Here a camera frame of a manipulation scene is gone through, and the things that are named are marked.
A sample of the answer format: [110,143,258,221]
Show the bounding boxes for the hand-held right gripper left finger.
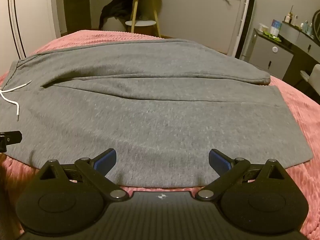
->
[37,148,129,203]

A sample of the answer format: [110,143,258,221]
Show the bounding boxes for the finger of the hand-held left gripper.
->
[0,131,22,153]

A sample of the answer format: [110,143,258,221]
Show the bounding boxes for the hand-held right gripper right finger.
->
[194,148,288,202]

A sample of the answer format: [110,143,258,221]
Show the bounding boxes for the grey pants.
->
[0,39,313,188]

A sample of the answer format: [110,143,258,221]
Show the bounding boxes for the pink ribbed blanket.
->
[0,29,320,240]

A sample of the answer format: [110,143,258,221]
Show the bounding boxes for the grey dresser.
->
[246,21,320,81]

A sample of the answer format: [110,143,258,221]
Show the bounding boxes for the white wardrobe black stripes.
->
[0,0,62,63]

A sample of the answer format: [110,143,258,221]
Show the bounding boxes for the white chair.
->
[300,64,320,94]

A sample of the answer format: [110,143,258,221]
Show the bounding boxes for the white tower appliance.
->
[231,0,258,62]

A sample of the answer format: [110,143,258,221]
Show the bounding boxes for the white round container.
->
[102,17,130,33]

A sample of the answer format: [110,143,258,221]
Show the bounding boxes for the green leaf decoration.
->
[264,31,282,42]

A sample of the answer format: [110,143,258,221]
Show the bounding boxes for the white and blue box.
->
[269,19,282,37]

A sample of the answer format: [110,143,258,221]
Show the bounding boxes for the dark wooden door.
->
[62,0,101,31]

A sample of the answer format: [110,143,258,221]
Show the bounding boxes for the dark clothes heap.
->
[99,0,137,30]

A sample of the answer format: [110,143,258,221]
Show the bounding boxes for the round side table yellow legs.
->
[121,0,163,38]

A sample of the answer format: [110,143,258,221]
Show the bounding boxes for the group of small bottles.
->
[284,5,300,25]

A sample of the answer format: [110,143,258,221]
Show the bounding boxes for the round mirror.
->
[312,10,320,38]

